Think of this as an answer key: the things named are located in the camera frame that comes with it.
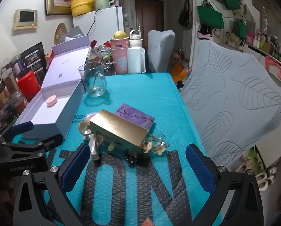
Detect gold cardboard box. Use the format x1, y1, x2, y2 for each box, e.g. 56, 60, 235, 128
89, 109, 148, 157

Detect green tote bag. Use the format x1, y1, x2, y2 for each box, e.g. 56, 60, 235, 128
197, 6, 224, 28
233, 20, 248, 40

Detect pink round case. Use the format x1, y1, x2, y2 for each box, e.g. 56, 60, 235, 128
46, 95, 58, 106

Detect row of small bottles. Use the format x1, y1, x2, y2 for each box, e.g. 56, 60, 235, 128
247, 29, 281, 64

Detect lavender gift box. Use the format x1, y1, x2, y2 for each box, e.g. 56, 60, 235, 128
14, 35, 91, 140

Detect green slipper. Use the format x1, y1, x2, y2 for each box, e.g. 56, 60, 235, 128
247, 147, 263, 164

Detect white water bottle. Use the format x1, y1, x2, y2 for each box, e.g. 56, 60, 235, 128
129, 30, 143, 48

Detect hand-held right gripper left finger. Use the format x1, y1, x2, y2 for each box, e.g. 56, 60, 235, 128
12, 142, 91, 226

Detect brown door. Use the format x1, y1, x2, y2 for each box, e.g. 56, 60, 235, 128
134, 0, 164, 44

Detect white refrigerator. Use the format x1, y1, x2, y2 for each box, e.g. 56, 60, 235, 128
72, 7, 125, 46

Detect wall intercom panel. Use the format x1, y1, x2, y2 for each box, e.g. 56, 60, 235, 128
13, 9, 38, 30

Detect orange bag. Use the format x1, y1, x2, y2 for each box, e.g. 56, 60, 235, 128
171, 62, 193, 83

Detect pearly hair claw clip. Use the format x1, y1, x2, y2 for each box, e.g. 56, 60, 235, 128
78, 120, 103, 163

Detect pink paper sheets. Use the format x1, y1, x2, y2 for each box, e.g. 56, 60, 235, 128
264, 56, 281, 80

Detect round woven fan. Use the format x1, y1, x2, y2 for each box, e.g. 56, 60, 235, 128
54, 23, 68, 45

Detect dark hanging bag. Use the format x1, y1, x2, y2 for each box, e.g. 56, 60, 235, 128
178, 0, 193, 27

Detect glass mug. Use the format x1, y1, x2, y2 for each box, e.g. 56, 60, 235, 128
79, 62, 107, 98

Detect grey covered chair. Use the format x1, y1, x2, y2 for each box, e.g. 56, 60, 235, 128
147, 30, 176, 73

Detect pink plastic cup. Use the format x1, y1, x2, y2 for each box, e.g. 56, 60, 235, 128
109, 38, 130, 50

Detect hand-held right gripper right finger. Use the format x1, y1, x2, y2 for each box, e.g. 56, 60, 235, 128
185, 143, 265, 226

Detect small purple box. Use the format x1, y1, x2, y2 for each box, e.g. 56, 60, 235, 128
114, 104, 155, 132

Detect transparent hair claw bear charm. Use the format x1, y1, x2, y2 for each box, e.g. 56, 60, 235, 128
140, 134, 170, 157

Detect red plastic container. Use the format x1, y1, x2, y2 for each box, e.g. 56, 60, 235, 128
18, 71, 41, 102

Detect white slipper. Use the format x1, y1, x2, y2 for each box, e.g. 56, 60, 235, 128
254, 167, 278, 191

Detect pink cup with panda print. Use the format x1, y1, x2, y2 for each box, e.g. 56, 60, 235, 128
110, 47, 129, 75

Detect yellow pot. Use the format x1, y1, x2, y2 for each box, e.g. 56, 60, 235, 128
70, 0, 101, 17

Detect black snack bag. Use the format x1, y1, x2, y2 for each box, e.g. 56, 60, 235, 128
21, 42, 47, 80

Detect grey leaf pattern chair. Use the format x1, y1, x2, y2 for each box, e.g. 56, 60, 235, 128
180, 40, 281, 163

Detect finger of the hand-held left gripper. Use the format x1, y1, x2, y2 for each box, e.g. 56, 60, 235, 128
3, 134, 64, 158
0, 121, 34, 144

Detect pink blush compact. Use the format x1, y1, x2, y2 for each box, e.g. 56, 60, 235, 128
85, 113, 100, 123

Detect black polka dot hair clip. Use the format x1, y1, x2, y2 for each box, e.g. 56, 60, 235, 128
125, 153, 140, 167

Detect grey cardboard sheet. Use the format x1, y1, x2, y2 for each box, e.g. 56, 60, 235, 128
65, 26, 89, 43

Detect cluster of clear plastic jars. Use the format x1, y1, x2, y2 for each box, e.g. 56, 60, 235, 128
0, 54, 29, 128

